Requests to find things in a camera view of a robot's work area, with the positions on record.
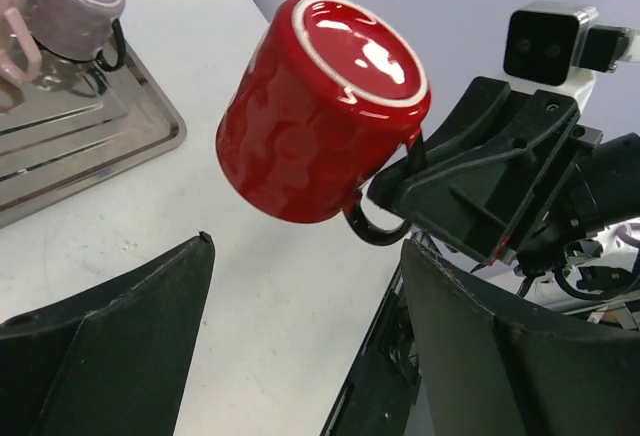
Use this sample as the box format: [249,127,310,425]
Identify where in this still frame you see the pink faceted mug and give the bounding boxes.
[1,0,42,114]

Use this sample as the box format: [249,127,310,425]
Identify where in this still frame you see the silver metal tray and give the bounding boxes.
[0,0,188,230]

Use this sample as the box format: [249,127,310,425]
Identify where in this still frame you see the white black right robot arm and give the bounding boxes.
[368,77,639,302]

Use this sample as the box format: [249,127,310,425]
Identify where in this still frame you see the lilac mug black handle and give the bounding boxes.
[27,0,127,72]

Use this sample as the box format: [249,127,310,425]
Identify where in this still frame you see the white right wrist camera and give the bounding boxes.
[503,1,639,109]

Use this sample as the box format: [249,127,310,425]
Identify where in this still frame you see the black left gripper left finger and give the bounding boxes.
[1,232,215,435]

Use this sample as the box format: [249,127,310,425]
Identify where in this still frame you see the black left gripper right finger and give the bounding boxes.
[401,240,639,435]

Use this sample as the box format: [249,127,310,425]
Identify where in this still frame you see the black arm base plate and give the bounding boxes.
[321,268,435,436]

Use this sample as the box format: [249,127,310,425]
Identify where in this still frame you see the red mug black handle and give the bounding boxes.
[216,0,432,246]

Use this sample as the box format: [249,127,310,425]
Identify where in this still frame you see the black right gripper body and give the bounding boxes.
[367,76,603,263]

